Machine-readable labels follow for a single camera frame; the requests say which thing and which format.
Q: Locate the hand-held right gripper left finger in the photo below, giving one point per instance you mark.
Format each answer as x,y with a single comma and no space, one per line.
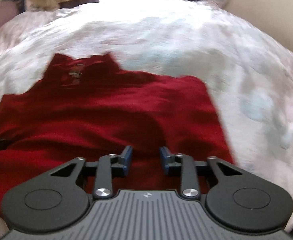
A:
127,160

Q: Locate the white floral blanket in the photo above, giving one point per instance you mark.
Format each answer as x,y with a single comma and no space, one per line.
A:
236,67

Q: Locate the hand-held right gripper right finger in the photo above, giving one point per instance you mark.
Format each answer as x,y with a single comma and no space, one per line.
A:
164,160

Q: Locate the red zip-neck sweater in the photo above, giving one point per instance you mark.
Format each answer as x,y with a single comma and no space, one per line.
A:
99,110

